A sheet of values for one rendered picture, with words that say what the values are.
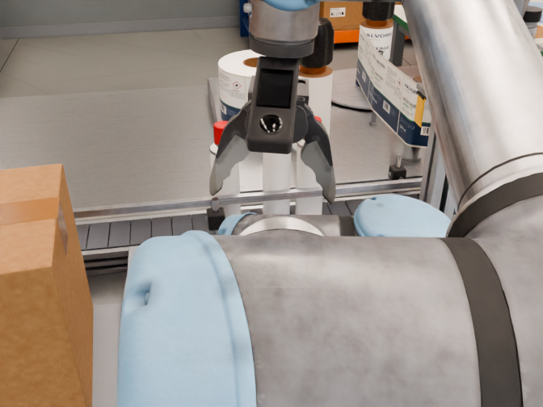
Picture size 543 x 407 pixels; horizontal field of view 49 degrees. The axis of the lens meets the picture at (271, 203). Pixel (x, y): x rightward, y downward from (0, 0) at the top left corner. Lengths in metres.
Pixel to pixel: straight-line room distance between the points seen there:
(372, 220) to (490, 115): 0.32
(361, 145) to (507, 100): 1.09
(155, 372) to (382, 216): 0.47
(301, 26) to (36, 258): 0.38
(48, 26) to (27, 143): 3.93
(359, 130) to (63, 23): 4.28
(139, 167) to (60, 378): 0.76
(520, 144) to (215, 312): 0.18
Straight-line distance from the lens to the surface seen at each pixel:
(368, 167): 1.34
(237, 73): 1.44
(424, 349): 0.21
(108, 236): 1.14
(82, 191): 1.39
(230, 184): 1.06
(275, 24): 0.64
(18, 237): 0.74
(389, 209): 0.66
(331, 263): 0.22
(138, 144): 1.56
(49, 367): 0.78
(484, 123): 0.34
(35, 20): 5.57
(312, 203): 1.11
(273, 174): 1.07
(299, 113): 0.67
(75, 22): 5.52
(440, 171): 0.99
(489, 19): 0.41
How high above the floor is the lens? 1.52
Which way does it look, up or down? 32 degrees down
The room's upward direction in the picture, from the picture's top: straight up
